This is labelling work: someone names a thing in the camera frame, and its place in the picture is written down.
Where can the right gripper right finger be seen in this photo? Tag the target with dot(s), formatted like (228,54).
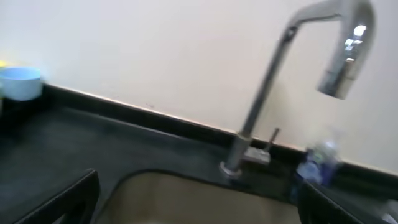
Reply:
(323,208)

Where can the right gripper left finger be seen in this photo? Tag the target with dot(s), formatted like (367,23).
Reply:
(68,202)

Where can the blue soap bottle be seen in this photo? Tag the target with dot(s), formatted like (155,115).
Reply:
(320,165)

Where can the steel sink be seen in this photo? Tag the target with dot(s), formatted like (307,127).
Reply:
(192,202)

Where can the blue cup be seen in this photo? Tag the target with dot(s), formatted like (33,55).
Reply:
(20,84)

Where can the steel tap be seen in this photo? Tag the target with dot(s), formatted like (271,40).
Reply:
(348,62)

